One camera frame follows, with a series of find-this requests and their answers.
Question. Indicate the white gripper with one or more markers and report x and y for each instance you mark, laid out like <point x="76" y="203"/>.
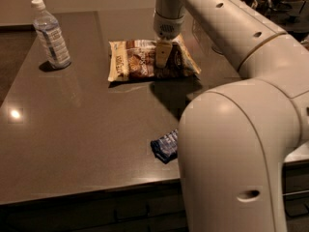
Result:
<point x="166" y="28"/>

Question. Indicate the brown chip bag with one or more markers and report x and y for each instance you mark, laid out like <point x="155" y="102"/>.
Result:
<point x="135" y="60"/>

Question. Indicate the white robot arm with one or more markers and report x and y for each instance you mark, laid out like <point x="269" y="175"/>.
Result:
<point x="233" y="139"/>

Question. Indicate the blue rxbar wrapper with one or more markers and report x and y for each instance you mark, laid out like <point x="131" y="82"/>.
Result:
<point x="166" y="147"/>

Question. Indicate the clear plastic water bottle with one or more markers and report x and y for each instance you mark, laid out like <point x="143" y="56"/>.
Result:
<point x="50" y="36"/>

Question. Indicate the dark cabinet drawer front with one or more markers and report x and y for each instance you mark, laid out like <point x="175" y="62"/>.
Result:
<point x="296" y="190"/>

